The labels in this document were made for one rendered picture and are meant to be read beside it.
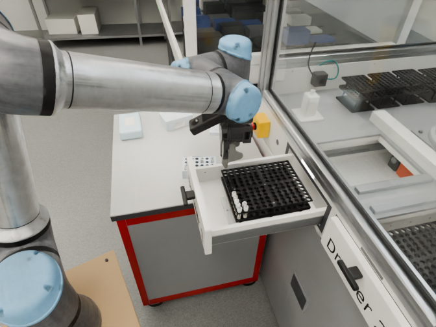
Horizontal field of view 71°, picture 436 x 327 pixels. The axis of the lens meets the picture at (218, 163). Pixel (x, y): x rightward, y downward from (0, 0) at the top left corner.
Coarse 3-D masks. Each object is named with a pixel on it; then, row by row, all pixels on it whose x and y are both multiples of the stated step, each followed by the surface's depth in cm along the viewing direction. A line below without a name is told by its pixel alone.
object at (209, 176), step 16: (256, 160) 100; (272, 160) 101; (288, 160) 103; (208, 176) 99; (304, 176) 96; (208, 192) 96; (224, 192) 97; (208, 208) 91; (320, 208) 84; (224, 224) 87; (240, 224) 80; (256, 224) 81; (272, 224) 83; (288, 224) 84; (304, 224) 86; (224, 240) 82
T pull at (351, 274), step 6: (342, 264) 70; (342, 270) 69; (348, 270) 69; (354, 270) 69; (348, 276) 67; (354, 276) 68; (360, 276) 68; (348, 282) 67; (354, 282) 66; (354, 288) 66
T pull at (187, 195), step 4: (180, 188) 87; (184, 188) 87; (184, 192) 86; (188, 192) 86; (192, 192) 86; (184, 196) 85; (188, 196) 85; (192, 196) 85; (184, 200) 84; (184, 204) 83
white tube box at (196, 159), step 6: (186, 156) 116; (192, 156) 116; (198, 156) 116; (204, 156) 116; (210, 156) 116; (186, 162) 114; (198, 162) 114; (204, 162) 113; (210, 162) 114; (186, 174) 110
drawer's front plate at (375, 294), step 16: (336, 224) 76; (336, 240) 77; (352, 240) 73; (352, 256) 71; (368, 272) 66; (368, 288) 67; (384, 288) 64; (384, 304) 62; (368, 320) 68; (384, 320) 63; (400, 320) 59
